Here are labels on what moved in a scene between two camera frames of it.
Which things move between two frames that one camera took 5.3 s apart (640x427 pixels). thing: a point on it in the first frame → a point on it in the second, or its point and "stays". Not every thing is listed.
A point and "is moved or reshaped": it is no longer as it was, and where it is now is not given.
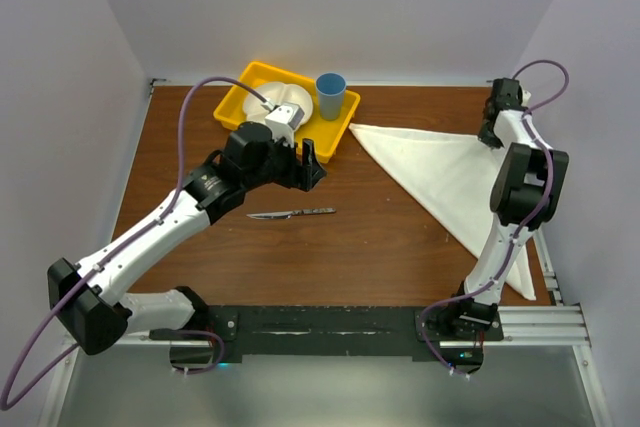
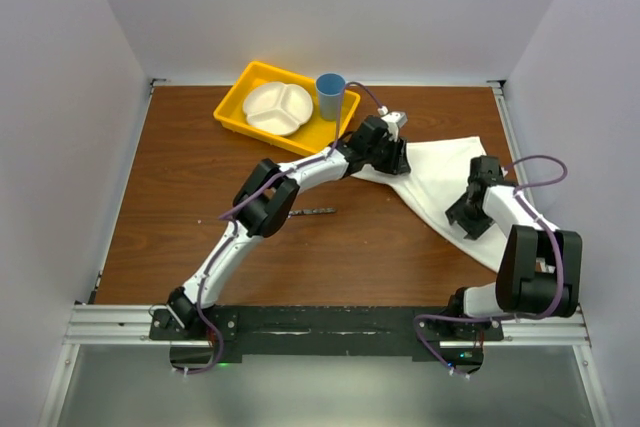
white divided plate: (279, 94) stays
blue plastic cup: (330, 87) stays
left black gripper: (298, 175) → (396, 163)
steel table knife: (289, 214) stays
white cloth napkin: (451, 175) is moved or reshaped
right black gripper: (488, 139) → (473, 228)
